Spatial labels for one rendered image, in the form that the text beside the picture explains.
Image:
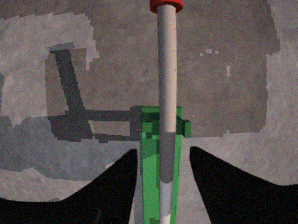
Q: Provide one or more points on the grey pin with red head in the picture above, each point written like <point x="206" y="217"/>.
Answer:
<point x="166" y="11"/>

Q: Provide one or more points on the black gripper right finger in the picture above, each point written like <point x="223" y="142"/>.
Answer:
<point x="233" y="196"/>

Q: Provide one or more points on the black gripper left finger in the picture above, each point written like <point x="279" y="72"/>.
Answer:
<point x="105" y="200"/>

